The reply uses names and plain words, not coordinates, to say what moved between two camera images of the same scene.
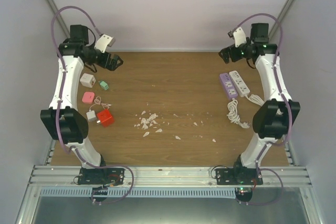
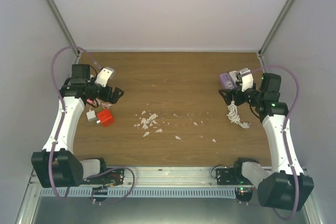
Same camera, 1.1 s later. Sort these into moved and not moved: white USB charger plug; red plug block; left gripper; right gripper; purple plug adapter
Moved: left gripper; right gripper
Not moved: white USB charger plug; purple plug adapter; red plug block
